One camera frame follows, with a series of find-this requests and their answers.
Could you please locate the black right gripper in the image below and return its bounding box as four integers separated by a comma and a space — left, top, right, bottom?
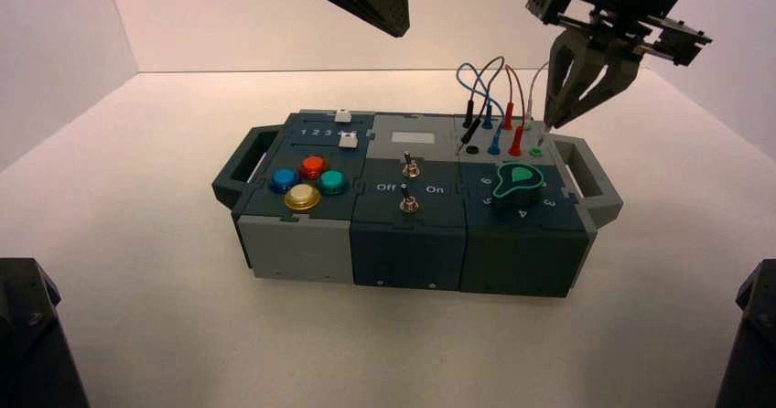
525, 0, 714, 131

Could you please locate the white jumper wire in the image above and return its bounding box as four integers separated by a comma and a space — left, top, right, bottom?
524, 59, 554, 151

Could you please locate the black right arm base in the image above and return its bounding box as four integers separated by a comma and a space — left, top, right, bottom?
715, 258, 776, 408

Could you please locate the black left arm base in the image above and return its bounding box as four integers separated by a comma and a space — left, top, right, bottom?
0, 257, 91, 408

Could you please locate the green rotary knob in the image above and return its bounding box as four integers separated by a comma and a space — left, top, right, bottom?
490, 162, 543, 212

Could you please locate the orange push button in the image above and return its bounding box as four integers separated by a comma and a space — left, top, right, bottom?
298, 155, 330, 181

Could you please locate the teal push button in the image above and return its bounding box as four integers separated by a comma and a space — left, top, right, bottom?
316, 169, 350, 197

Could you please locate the blue push button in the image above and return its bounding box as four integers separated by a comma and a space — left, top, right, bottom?
267, 167, 301, 195

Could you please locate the yellow push button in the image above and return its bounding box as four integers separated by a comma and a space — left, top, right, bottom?
283, 184, 323, 212

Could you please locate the teal and grey control box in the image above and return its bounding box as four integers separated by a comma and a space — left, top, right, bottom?
211, 109, 624, 299

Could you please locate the red jumper wire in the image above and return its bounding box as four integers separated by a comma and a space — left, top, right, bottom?
501, 64, 527, 158

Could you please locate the blue jumper wire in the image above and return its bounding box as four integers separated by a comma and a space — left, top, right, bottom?
456, 62, 507, 156

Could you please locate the black jumper wire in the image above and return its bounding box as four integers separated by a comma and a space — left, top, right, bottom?
456, 56, 507, 155

